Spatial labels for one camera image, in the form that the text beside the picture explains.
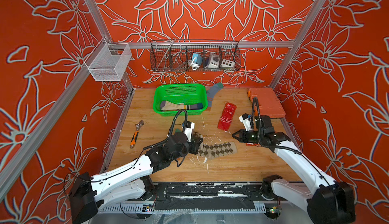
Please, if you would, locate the red penguin christmas sock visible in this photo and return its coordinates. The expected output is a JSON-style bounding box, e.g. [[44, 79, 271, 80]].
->
[[245, 143, 262, 147]]

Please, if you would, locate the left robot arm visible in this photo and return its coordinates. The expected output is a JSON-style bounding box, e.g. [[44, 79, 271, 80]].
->
[[67, 120, 203, 224]]

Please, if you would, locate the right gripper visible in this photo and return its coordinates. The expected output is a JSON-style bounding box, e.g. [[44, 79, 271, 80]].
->
[[230, 129, 263, 144]]

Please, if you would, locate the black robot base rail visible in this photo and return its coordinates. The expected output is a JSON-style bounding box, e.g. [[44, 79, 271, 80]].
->
[[126, 182, 289, 211]]

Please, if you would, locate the cream purple striped sock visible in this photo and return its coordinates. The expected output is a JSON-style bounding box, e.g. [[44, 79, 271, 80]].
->
[[160, 101, 203, 111]]

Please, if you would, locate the green plastic basket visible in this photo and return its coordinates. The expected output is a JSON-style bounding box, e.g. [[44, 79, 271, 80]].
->
[[153, 83, 208, 116]]

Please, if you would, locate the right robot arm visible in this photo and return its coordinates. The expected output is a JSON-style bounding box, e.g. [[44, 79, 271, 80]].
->
[[233, 97, 356, 224]]

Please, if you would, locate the white dotted box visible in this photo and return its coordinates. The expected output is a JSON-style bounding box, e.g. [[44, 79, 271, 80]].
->
[[221, 59, 236, 71]]

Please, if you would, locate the red snowflake christmas sock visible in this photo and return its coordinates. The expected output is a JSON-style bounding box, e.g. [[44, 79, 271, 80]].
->
[[217, 102, 237, 131]]

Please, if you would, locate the white power adapter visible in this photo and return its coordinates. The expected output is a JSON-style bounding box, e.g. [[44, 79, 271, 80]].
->
[[205, 54, 220, 69]]

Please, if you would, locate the clear acrylic wall bin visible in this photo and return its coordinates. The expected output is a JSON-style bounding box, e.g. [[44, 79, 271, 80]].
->
[[84, 44, 132, 82]]

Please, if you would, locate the orange tool case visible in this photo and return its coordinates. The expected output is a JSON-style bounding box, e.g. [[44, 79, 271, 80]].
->
[[247, 87, 286, 118]]

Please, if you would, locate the blue white small box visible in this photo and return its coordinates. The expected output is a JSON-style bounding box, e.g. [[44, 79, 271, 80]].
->
[[190, 53, 203, 67]]

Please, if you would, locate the orange adjustable wrench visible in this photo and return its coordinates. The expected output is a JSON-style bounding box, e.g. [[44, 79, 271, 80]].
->
[[130, 120, 144, 149]]

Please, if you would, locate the black wire wall basket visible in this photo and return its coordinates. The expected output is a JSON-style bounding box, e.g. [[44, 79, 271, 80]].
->
[[150, 39, 241, 72]]

